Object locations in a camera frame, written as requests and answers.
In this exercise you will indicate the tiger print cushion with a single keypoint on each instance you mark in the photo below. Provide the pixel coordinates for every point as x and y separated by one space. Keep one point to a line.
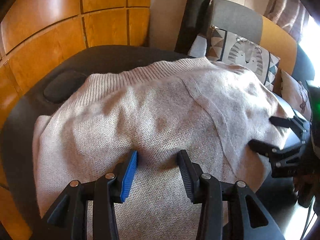
231 48

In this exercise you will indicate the beige knit sweater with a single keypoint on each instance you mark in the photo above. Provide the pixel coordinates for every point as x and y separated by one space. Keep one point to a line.
211 110

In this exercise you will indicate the orange wooden cabinet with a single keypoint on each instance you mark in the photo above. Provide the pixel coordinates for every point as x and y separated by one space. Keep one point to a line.
37 36

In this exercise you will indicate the grey yellow blue sofa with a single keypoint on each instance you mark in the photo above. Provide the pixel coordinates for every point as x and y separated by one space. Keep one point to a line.
200 15

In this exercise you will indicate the deer print cushion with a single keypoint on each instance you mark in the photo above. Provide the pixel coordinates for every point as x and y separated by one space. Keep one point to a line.
294 93

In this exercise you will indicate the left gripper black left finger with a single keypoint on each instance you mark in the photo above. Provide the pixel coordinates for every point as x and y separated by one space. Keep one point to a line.
67 216

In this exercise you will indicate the person right hand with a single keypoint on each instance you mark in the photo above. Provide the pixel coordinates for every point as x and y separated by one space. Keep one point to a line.
307 187

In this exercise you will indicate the patterned curtain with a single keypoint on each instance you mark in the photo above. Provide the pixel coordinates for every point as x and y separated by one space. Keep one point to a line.
290 15

